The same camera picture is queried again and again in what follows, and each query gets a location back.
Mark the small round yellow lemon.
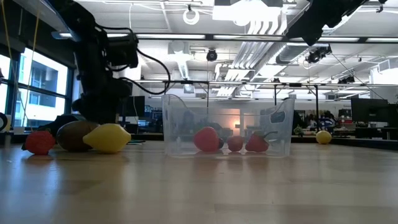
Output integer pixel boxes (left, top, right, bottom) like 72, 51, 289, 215
315, 130, 333, 145

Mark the dark red bushy-leaved strawberry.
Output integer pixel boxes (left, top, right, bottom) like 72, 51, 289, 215
244, 129, 279, 153

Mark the large yellow lemon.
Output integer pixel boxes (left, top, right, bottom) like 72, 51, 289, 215
82, 123, 132, 154

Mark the clear plastic tupperware container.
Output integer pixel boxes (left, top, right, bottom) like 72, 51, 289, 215
161, 93, 295, 157

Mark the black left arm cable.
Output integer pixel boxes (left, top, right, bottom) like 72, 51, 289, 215
119, 48, 172, 96

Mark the white coiled cable ring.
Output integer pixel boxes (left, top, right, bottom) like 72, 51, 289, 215
182, 8, 201, 26

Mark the pink wrinkled raspberry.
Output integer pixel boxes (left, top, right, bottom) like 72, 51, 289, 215
226, 135, 245, 152

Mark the black computer monitor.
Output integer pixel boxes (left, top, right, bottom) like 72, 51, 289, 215
119, 95, 146, 118
350, 98, 389, 123

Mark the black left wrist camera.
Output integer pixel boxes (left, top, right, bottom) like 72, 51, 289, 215
106, 32, 140, 70

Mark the smooth orange-red strawberry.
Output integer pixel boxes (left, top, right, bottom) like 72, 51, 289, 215
193, 126, 220, 153

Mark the person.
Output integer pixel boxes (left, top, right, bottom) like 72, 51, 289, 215
310, 110, 338, 131
292, 109, 307, 135

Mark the dark green cloth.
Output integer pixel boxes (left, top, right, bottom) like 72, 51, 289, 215
37, 114, 82, 135

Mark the black metal frame stand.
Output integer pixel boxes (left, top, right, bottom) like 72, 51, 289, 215
273, 82, 320, 125
162, 80, 210, 133

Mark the long ceiling light bar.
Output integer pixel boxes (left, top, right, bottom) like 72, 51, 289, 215
51, 30, 398, 44

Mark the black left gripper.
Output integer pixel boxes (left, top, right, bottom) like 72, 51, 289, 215
71, 70, 134, 125

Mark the red bumpy strawberry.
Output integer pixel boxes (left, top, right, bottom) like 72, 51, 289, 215
22, 129, 57, 156

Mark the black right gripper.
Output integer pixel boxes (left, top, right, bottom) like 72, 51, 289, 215
285, 0, 346, 47

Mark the black cable loop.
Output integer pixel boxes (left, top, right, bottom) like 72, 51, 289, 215
0, 111, 9, 133

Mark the brown kiwi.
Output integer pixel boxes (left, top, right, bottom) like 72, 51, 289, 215
56, 120, 100, 152

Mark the bright ceiling light panel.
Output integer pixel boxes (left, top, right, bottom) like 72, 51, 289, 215
213, 4, 282, 23

